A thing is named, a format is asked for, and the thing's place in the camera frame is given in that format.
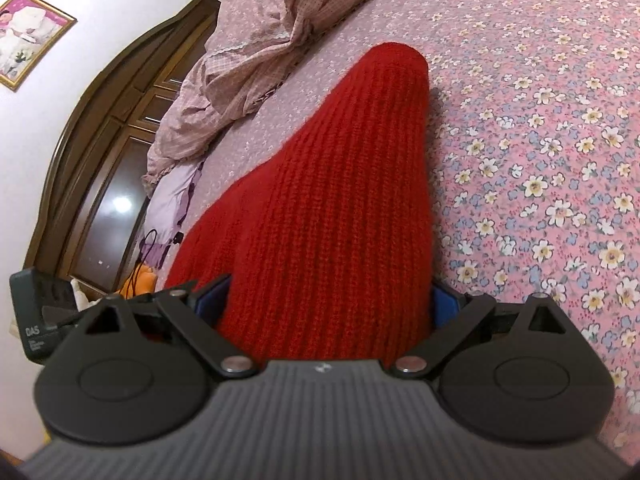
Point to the orange soft object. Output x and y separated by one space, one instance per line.
142 280

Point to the pink floral duvet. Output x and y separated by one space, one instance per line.
260 25

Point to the red knit cardigan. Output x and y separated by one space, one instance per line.
325 185

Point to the wooden headboard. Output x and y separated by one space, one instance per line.
100 160

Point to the framed wall picture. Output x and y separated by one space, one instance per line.
27 37

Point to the pink floral bed sheet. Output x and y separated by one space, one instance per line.
525 110

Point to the lilac cloth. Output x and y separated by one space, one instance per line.
172 195

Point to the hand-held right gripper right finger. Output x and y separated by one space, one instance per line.
445 308

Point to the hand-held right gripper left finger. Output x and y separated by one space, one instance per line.
212 301

